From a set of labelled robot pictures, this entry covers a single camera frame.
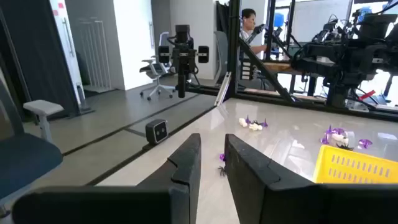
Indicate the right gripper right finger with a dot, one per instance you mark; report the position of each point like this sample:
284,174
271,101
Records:
248,186

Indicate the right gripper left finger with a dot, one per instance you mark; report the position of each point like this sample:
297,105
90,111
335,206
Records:
186,186

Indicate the purple witch hat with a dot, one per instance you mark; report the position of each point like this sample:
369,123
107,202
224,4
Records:
247,120
325,137
364,143
264,124
339,130
222,157

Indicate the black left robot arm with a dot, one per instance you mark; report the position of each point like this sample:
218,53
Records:
339,71

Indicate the yellow plastic basket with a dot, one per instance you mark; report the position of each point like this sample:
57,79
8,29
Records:
351,168

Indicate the white grey office chair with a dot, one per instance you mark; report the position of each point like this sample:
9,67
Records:
157,71

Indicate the wooden workbench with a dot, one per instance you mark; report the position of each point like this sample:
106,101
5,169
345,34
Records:
276,67

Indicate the black device with side boxes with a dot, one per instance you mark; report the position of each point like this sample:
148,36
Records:
183,59

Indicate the red strip label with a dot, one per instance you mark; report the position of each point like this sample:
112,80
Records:
367,95

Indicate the person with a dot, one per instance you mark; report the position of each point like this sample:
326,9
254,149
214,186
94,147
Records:
248,28

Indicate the white barred gate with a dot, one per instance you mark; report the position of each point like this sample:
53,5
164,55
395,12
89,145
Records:
93,53

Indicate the blue office chair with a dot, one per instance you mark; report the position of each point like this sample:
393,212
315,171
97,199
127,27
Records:
25,161

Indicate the white door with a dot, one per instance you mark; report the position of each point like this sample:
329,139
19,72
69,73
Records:
66,40

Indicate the small black table camera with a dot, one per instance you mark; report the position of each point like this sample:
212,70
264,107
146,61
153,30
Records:
157,132

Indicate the silver metal rail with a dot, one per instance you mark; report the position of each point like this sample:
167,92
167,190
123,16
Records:
223,88

